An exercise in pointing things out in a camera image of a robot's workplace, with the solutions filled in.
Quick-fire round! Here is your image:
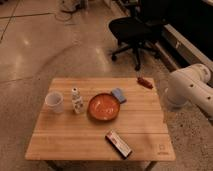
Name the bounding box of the orange ceramic bowl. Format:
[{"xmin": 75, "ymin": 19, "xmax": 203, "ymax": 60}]
[{"xmin": 87, "ymin": 93, "xmax": 120, "ymax": 121}]

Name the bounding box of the blue sponge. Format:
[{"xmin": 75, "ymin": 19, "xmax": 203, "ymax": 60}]
[{"xmin": 111, "ymin": 88, "xmax": 127, "ymax": 103}]

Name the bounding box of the black office chair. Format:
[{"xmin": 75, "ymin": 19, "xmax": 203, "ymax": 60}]
[{"xmin": 108, "ymin": 0, "xmax": 171, "ymax": 71}]

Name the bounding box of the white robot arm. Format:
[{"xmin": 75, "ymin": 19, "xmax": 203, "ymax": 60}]
[{"xmin": 164, "ymin": 63, "xmax": 213, "ymax": 126}]

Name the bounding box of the wooden table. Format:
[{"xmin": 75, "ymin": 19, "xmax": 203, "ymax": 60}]
[{"xmin": 25, "ymin": 78, "xmax": 175, "ymax": 163}]

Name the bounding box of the white plastic bottle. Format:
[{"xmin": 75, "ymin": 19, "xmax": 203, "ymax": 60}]
[{"xmin": 71, "ymin": 88, "xmax": 84, "ymax": 114}]

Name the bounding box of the white cup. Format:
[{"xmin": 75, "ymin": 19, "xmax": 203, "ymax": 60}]
[{"xmin": 45, "ymin": 91, "xmax": 63, "ymax": 113}]

